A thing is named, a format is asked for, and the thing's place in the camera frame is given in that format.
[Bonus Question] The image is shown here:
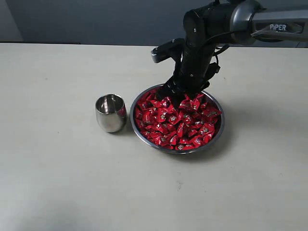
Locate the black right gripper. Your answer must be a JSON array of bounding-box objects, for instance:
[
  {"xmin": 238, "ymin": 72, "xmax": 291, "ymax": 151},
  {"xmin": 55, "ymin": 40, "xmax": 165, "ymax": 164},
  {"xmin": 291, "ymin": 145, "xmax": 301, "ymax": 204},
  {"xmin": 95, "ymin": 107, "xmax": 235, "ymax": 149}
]
[{"xmin": 155, "ymin": 71, "xmax": 210, "ymax": 108}]

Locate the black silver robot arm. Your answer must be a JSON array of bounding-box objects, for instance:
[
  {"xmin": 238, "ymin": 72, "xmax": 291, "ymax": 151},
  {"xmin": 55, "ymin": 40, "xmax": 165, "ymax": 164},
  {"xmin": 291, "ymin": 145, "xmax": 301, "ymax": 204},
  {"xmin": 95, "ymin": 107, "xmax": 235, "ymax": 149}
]
[{"xmin": 152, "ymin": 0, "xmax": 308, "ymax": 107}]

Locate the stainless steel cup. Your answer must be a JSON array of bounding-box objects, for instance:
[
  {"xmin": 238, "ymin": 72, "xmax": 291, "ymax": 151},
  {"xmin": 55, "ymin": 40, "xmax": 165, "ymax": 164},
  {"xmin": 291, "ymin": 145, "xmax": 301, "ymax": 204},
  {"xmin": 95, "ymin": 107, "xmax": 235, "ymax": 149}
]
[{"xmin": 95, "ymin": 94, "xmax": 127, "ymax": 133}]

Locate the stainless steel bowl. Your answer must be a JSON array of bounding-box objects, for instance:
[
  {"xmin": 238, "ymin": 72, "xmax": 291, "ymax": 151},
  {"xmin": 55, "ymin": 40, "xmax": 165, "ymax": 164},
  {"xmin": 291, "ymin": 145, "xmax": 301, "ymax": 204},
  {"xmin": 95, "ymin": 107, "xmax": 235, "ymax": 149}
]
[{"xmin": 129, "ymin": 84, "xmax": 225, "ymax": 154}]

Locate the red wrapped candy pile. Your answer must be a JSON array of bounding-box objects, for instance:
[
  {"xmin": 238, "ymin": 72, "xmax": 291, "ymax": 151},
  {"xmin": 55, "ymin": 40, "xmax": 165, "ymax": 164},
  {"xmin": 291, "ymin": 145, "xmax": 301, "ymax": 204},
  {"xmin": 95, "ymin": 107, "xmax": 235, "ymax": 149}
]
[{"xmin": 134, "ymin": 90, "xmax": 223, "ymax": 151}]

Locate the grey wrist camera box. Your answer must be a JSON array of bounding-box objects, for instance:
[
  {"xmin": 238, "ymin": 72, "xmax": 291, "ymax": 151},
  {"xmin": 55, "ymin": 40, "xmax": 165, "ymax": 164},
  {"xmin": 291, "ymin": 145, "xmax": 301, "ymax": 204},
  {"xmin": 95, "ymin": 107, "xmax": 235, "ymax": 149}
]
[{"xmin": 151, "ymin": 38, "xmax": 185, "ymax": 64}]

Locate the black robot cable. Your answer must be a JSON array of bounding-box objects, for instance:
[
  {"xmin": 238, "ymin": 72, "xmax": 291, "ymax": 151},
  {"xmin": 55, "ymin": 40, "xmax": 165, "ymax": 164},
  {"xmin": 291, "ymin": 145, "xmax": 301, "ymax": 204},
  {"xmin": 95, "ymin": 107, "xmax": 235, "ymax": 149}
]
[{"xmin": 204, "ymin": 28, "xmax": 244, "ymax": 80}]

